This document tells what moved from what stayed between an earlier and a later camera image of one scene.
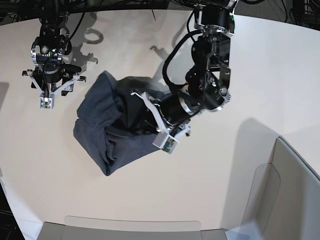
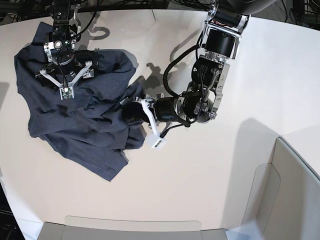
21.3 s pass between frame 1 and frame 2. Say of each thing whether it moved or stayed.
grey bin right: stayed
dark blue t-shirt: moved
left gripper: moved
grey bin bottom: stayed
